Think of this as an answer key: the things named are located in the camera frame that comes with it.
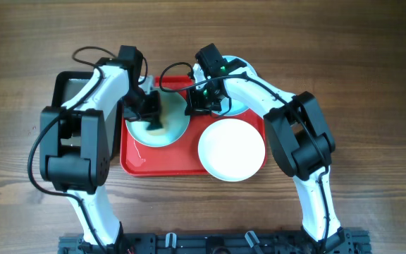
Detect pale blue rear plate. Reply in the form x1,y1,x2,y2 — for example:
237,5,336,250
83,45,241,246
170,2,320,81
192,55,260,117

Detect white plate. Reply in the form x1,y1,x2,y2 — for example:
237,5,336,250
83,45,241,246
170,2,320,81
197,119,266,182

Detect black water tray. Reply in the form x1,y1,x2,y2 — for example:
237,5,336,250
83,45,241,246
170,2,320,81
51,71,123,159

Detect pale green plate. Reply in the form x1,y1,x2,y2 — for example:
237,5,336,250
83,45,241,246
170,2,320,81
125,89,190,147

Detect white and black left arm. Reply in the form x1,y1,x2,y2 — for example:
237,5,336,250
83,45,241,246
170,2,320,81
39,65,159,253

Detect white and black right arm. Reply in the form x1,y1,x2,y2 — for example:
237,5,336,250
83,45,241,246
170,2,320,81
188,72,340,243

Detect red plastic tray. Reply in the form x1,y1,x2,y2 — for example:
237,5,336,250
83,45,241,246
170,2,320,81
120,75,266,177

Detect green and yellow sponge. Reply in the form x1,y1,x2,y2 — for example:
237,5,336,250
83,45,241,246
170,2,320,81
146,114,163,131

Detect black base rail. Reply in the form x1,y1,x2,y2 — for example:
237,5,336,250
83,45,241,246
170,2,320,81
57,229,371,254

